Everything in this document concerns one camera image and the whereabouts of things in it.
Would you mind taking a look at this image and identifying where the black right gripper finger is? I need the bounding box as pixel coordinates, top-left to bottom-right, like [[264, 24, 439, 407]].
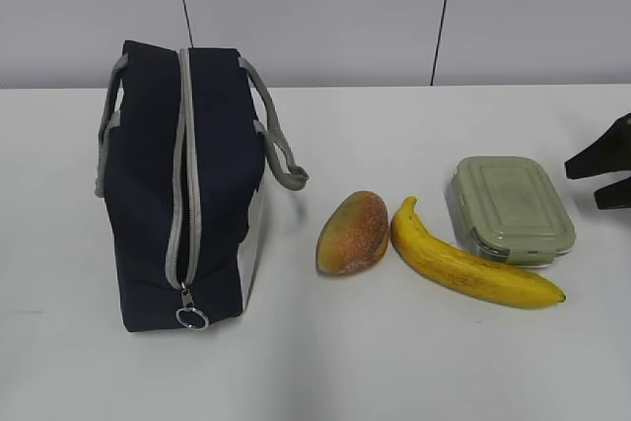
[[594, 177, 631, 210], [565, 113, 630, 179]]

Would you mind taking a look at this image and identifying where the green lidded glass container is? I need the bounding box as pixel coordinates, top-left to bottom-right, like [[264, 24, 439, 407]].
[[448, 156, 576, 269]]

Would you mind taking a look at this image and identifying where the orange yellow mango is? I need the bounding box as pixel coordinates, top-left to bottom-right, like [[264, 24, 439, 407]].
[[315, 190, 389, 276]]

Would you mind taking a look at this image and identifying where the navy insulated lunch bag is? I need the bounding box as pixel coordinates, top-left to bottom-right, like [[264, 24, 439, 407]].
[[95, 40, 309, 332]]

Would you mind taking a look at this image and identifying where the yellow banana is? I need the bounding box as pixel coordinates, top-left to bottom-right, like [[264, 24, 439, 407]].
[[390, 196, 566, 310]]

